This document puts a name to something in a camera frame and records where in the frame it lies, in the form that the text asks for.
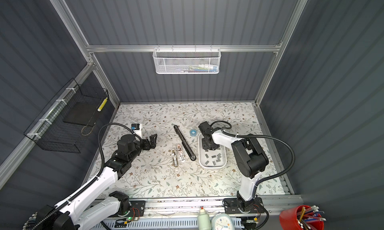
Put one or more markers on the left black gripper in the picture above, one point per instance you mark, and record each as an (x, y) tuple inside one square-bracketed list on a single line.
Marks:
[(152, 142)]

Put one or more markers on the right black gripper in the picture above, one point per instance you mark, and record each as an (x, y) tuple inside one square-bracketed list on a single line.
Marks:
[(204, 146)]

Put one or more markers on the black stapler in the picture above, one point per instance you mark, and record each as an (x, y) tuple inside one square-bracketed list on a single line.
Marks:
[(185, 144)]

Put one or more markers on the beige staple box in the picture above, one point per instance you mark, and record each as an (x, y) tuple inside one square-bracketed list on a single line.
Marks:
[(174, 157)]

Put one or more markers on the pink staple box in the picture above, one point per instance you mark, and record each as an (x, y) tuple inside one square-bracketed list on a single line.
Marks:
[(181, 154)]

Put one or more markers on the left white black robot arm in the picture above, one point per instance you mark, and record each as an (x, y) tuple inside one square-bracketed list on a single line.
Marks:
[(75, 212)]

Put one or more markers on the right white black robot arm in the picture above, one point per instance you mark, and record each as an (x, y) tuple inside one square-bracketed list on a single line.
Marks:
[(250, 158)]

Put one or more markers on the white plastic tray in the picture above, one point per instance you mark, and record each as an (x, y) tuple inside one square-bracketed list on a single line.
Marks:
[(209, 159)]

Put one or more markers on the blue tape roll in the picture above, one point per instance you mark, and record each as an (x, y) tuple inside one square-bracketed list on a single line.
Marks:
[(193, 133)]

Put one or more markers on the floral table mat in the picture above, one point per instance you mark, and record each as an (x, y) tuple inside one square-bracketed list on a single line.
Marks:
[(153, 174)]

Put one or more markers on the yellow marker pen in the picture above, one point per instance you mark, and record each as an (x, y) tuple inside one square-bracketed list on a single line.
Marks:
[(102, 105)]

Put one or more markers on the mint alarm clock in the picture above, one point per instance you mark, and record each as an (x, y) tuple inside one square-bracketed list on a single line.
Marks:
[(222, 222)]

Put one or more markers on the green glue bottle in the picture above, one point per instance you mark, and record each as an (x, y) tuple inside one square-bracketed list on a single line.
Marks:
[(204, 222)]

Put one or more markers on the red pencil cup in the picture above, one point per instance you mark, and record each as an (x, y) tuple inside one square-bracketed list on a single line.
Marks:
[(302, 218)]

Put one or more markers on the jar of coloured pencils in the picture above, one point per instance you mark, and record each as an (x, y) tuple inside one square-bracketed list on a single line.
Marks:
[(31, 222)]

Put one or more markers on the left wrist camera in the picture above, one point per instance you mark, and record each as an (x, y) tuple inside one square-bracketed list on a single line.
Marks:
[(137, 129)]

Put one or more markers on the white wire mesh basket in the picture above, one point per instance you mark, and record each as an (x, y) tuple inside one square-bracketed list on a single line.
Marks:
[(187, 62)]

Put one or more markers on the black wire basket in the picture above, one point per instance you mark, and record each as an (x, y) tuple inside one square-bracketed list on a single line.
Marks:
[(67, 124)]

